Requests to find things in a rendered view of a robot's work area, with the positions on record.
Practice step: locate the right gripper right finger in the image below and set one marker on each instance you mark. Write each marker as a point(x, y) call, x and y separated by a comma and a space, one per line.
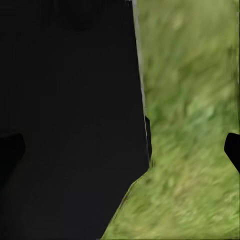
point(232, 149)

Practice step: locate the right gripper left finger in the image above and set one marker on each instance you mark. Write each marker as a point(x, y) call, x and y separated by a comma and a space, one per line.
point(12, 150)

